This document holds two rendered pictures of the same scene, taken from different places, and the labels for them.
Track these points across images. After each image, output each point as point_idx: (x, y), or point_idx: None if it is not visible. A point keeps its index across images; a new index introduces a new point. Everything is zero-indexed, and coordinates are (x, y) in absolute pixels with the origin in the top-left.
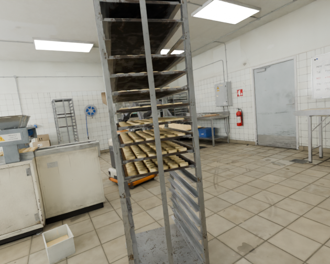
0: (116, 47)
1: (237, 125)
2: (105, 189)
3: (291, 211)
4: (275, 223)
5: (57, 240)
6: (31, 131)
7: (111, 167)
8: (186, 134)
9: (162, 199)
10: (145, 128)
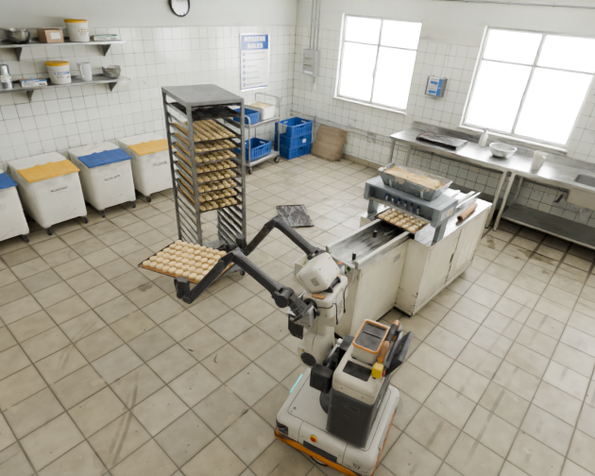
0: (220, 110)
1: None
2: None
3: (59, 332)
4: (97, 313)
5: None
6: (410, 205)
7: (390, 387)
8: (178, 169)
9: None
10: (246, 244)
